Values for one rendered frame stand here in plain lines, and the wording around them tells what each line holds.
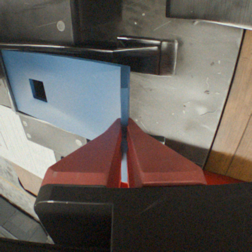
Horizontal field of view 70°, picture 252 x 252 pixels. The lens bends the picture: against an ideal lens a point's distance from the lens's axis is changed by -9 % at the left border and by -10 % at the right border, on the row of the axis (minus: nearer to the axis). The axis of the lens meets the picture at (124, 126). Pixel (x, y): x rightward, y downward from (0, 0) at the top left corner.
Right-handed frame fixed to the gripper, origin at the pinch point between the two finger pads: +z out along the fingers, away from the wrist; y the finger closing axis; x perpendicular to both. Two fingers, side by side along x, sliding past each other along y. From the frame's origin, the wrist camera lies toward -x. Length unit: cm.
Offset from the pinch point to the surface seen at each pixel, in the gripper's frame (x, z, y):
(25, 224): 426, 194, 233
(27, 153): 24.8, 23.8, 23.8
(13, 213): 423, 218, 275
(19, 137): 19.9, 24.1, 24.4
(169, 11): -6.6, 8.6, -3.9
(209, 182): 12.3, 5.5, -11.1
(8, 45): -4.3, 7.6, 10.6
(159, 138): 2.5, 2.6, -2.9
